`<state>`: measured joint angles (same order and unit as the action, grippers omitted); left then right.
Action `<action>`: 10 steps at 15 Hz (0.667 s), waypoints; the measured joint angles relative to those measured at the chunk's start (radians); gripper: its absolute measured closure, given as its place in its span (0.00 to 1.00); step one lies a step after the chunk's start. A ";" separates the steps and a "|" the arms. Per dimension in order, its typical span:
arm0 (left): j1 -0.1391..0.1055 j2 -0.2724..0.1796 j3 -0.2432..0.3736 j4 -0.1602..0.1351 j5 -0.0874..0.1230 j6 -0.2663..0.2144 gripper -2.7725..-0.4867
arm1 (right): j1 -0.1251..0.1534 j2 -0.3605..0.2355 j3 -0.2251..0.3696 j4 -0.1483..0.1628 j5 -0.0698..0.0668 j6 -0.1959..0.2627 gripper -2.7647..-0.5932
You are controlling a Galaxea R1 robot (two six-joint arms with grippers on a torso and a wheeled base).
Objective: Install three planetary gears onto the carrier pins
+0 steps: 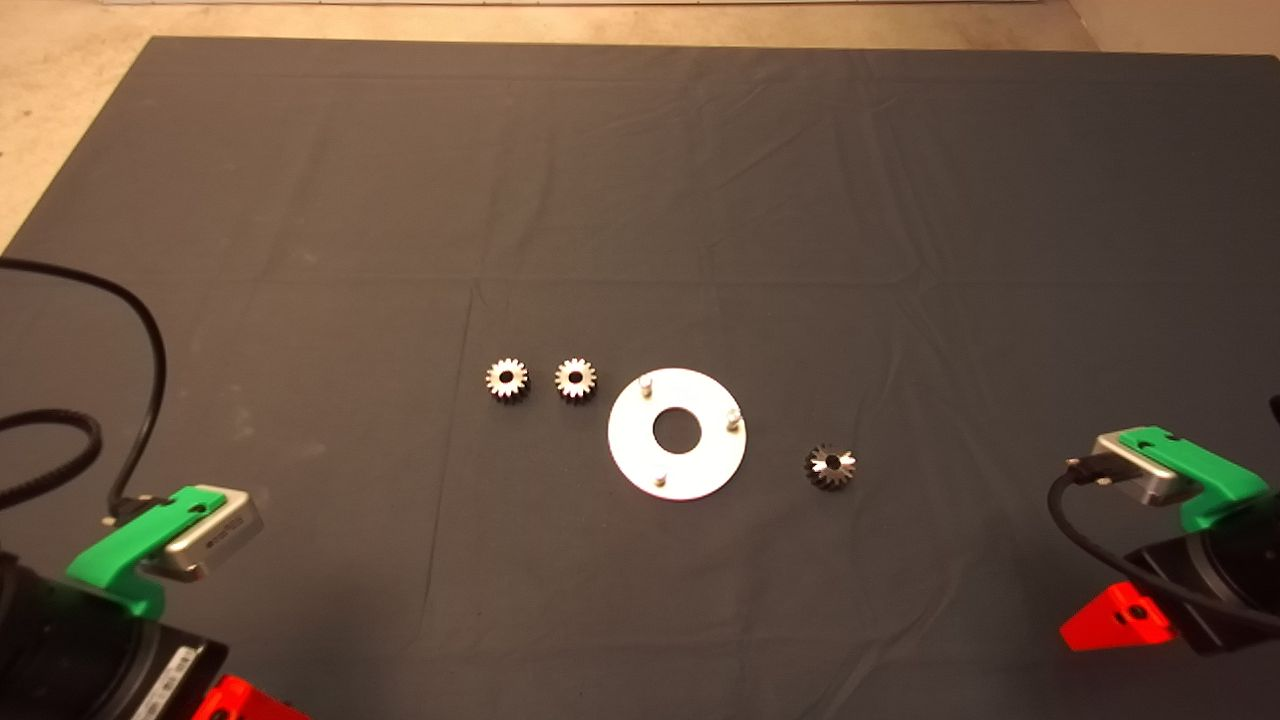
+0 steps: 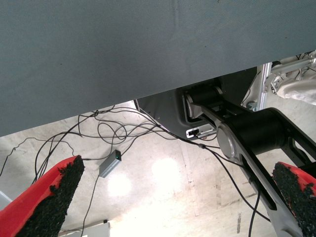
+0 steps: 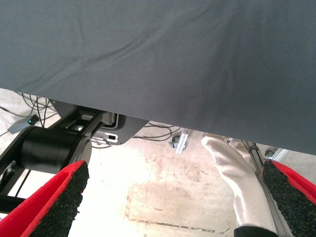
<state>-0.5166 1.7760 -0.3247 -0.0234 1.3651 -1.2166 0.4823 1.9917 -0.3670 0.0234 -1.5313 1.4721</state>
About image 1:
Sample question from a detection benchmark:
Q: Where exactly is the black left camera cable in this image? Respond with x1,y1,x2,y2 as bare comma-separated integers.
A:
0,257,168,523

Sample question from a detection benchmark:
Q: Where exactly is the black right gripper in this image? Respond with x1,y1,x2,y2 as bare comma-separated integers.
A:
1060,488,1280,658

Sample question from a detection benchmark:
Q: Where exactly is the green left camera mount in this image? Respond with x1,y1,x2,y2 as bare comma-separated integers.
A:
66,485,229,618

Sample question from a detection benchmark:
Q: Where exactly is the dark grey table cloth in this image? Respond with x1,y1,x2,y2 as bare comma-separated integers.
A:
0,37,1280,720

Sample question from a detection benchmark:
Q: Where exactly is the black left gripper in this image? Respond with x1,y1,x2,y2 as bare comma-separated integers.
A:
20,578,311,720

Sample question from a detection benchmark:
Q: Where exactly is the green right camera mount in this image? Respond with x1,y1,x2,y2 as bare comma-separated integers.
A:
1117,426,1269,534

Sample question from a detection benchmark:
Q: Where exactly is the round metal carrier plate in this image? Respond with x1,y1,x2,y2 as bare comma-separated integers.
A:
607,367,748,502

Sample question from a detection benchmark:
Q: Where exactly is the small steel planetary gear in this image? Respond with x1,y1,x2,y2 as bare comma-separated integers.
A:
804,443,858,492
554,357,599,403
486,358,531,404

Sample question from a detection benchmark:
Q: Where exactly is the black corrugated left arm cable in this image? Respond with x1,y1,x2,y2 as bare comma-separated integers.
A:
0,408,104,513

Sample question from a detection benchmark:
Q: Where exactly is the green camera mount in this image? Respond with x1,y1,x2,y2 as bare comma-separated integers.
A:
1117,426,1269,534
66,485,229,618

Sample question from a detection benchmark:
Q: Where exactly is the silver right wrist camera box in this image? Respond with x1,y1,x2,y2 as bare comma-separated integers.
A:
1065,432,1201,508

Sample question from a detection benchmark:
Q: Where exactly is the black camera cable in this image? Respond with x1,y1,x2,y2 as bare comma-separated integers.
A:
0,257,168,523
1047,455,1280,633

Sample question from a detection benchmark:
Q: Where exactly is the black right camera cable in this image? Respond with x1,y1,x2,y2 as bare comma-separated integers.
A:
1047,455,1280,633

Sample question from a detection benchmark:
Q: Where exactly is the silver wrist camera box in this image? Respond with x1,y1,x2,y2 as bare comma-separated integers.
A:
150,487,264,584
1065,432,1201,508

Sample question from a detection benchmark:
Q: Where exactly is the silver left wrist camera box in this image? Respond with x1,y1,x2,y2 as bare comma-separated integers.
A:
150,487,264,584

